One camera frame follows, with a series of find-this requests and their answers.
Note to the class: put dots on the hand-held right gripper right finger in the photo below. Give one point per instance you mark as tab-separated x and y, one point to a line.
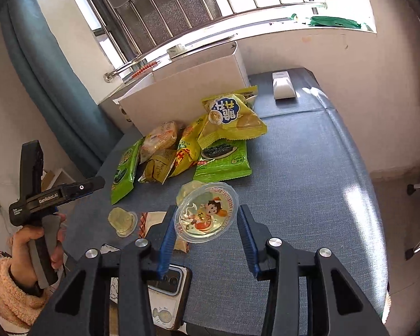
247	241

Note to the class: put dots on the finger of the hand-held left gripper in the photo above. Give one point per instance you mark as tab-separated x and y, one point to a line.
80	186

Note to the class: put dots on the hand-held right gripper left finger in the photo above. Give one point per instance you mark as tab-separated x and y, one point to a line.
168	238

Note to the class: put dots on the large jelly cup cartoon lid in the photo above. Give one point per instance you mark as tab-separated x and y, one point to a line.
206	213

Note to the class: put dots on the person's left forearm fluffy sleeve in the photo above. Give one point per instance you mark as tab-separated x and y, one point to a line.
10	297

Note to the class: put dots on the person's left hand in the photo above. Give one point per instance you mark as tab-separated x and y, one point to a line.
21	248

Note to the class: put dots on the red and white snack wrapper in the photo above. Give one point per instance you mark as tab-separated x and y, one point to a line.
150	222

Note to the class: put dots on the brown cardboard box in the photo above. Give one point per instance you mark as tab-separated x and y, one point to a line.
54	178

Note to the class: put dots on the narrow green seaweed snack packet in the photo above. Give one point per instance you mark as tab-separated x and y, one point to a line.
126	171

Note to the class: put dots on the small clear jelly cup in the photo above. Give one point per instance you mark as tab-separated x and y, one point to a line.
121	221

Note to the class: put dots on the smartphone with cartoon case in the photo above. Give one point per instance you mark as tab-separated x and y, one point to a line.
168	301

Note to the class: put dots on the olive yellow snack packet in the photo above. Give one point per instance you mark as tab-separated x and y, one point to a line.
157	168

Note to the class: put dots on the wide green seaweed snack packet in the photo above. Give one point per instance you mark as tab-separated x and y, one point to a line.
224	161

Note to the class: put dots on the yellow and red snack bag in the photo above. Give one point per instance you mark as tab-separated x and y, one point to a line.
187	150

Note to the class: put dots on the blue table cloth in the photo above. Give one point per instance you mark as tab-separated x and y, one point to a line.
301	168

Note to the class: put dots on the orange cracker packet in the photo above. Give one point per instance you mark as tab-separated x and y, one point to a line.
161	138

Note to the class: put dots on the blue curtain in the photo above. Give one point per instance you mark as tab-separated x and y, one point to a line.
56	87

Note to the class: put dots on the large yellow chip bag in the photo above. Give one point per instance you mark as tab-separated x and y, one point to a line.
234	122

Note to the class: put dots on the white cardboard box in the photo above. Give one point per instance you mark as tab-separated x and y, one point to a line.
182	91

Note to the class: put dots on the white plastic device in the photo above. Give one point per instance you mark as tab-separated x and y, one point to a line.
283	85

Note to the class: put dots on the small white cup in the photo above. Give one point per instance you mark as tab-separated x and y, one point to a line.
176	50

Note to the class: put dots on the green cloth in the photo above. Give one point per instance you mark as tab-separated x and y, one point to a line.
336	21

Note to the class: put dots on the steel window guard rail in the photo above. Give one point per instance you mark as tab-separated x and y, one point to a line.
203	38

